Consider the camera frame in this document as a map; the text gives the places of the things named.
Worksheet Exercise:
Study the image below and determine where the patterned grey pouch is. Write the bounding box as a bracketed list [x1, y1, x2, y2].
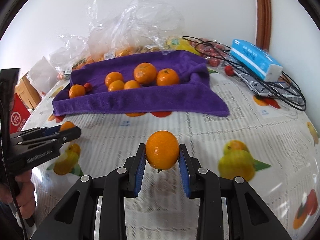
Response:
[234, 66, 306, 109]

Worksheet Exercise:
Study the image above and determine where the left hand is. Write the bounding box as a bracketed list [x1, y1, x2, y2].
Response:
[0, 170, 35, 219]

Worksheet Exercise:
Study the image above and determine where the small red fruit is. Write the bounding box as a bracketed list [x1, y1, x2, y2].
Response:
[224, 65, 235, 76]
[84, 82, 93, 93]

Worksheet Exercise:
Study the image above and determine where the clear plastic bag of oranges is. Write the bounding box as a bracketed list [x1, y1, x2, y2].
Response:
[49, 34, 96, 80]

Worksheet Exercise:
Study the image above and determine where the large orange mandarin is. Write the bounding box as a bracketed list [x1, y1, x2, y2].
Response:
[68, 84, 86, 99]

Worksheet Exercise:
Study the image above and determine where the purple towel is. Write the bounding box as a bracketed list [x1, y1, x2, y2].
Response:
[52, 50, 229, 116]

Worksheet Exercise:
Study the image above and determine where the red paper bag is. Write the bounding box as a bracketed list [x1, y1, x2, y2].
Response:
[10, 93, 30, 134]

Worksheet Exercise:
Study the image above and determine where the small orange kumquat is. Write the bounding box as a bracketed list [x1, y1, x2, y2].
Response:
[145, 131, 180, 173]
[60, 121, 75, 132]

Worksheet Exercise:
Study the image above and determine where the large orange with stem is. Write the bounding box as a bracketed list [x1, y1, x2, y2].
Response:
[133, 62, 157, 85]

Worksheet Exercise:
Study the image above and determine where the white plastic bag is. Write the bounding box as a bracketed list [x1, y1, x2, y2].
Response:
[27, 57, 58, 95]

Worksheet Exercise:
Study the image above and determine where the yellow snack bag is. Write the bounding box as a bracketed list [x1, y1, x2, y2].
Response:
[164, 37, 200, 56]

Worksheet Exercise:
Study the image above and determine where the wooden chair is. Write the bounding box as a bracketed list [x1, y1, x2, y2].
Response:
[15, 74, 41, 109]

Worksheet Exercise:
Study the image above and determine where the brown wooden frame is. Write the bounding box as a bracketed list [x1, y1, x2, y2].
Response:
[255, 0, 272, 51]

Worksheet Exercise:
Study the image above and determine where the blue tissue pack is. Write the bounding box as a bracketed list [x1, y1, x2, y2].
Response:
[230, 39, 283, 82]

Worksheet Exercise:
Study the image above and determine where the black cable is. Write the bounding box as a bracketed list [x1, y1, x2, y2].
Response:
[182, 36, 307, 112]

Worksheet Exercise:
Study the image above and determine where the bag of red fruits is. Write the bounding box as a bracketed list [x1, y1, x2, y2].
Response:
[189, 38, 232, 67]

